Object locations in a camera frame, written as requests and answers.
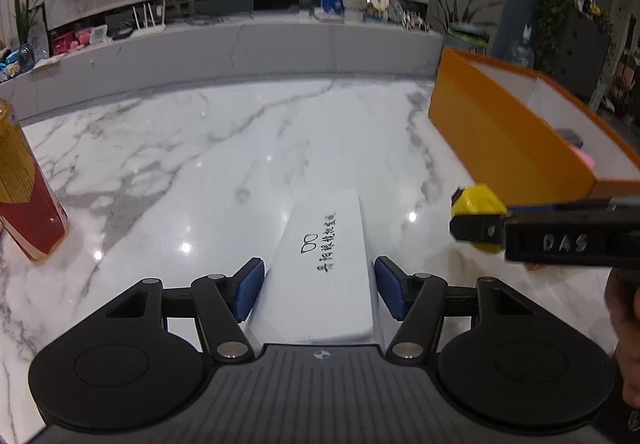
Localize white marble tv console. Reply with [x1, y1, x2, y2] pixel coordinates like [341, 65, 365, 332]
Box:
[1, 15, 444, 120]

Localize white wifi router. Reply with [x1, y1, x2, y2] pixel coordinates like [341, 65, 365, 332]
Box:
[132, 0, 166, 37]

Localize amber tea bottle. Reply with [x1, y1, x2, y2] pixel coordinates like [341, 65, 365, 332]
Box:
[0, 100, 70, 261]

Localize white glasses case box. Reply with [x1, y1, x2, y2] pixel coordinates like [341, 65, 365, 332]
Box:
[245, 189, 383, 351]

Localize tall leafy plant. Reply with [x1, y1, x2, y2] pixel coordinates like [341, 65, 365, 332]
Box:
[530, 0, 615, 76]

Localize dark grey square box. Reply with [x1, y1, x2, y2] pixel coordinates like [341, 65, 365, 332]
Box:
[555, 128, 584, 149]

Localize potted plant in vase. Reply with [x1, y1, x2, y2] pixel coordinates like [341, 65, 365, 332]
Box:
[14, 0, 43, 47]

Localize pink wallet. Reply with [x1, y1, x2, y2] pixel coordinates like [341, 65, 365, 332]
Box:
[572, 146, 596, 170]

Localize person right hand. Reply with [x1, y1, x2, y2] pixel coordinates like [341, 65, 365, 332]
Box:
[605, 269, 640, 408]

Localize yellow tape measure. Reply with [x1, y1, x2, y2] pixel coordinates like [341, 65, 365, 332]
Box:
[450, 184, 508, 255]

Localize orange storage box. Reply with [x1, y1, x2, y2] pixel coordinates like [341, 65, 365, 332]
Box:
[428, 48, 639, 206]

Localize grey trash bin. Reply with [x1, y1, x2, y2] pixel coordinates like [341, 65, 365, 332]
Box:
[444, 22, 490, 54]

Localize water jug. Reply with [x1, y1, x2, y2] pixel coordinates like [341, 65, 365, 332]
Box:
[506, 24, 535, 68]

